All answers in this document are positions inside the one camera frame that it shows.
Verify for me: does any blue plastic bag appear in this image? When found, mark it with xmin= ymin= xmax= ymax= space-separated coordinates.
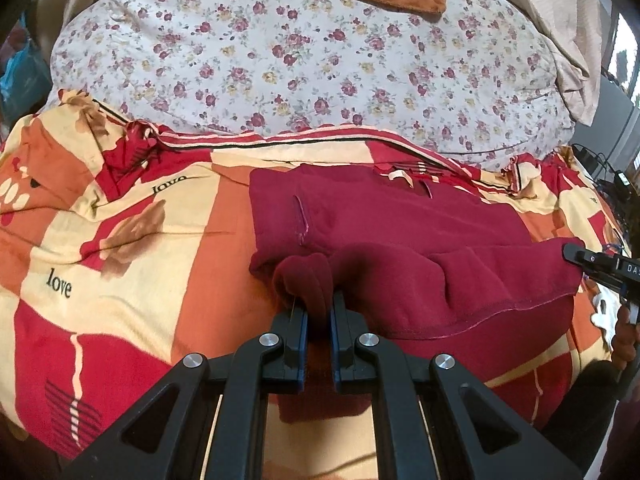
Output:
xmin=0 ymin=42 xmax=53 ymax=111

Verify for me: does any grey cabinet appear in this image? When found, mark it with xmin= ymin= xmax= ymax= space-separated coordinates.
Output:
xmin=575 ymin=76 xmax=640 ymax=183

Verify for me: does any person's right hand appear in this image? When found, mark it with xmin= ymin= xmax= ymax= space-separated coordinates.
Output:
xmin=611 ymin=304 xmax=639 ymax=372

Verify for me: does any maroon fleece garment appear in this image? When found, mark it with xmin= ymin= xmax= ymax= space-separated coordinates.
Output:
xmin=248 ymin=164 xmax=586 ymax=426

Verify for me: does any person's right forearm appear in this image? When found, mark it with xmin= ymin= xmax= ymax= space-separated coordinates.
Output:
xmin=541 ymin=360 xmax=622 ymax=463

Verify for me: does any floral quilt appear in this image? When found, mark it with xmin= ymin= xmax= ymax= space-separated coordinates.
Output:
xmin=50 ymin=0 xmax=573 ymax=171

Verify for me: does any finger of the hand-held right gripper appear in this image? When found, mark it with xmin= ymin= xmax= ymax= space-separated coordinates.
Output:
xmin=562 ymin=242 xmax=621 ymax=286

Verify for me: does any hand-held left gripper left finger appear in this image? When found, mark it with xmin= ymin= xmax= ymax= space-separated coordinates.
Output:
xmin=60 ymin=305 xmax=311 ymax=480

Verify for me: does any orange red printed blanket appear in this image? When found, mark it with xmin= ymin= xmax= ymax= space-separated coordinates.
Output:
xmin=0 ymin=89 xmax=626 ymax=480

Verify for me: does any beige curtain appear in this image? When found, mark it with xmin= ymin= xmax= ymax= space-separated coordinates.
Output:
xmin=515 ymin=0 xmax=607 ymax=127

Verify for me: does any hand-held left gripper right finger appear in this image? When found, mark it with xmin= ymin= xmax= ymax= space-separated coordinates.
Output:
xmin=330 ymin=292 xmax=583 ymax=480

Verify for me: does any black cable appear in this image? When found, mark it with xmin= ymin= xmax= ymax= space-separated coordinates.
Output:
xmin=570 ymin=142 xmax=633 ymax=203

